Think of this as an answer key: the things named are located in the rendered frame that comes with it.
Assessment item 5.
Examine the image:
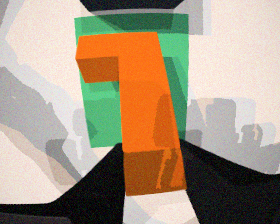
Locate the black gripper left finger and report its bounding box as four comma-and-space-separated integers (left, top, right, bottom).
0, 143, 126, 224

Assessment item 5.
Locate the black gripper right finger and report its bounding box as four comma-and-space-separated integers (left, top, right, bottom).
179, 138, 280, 224

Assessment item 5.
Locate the orange l-shaped part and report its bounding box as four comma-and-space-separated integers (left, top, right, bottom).
75, 32, 187, 196

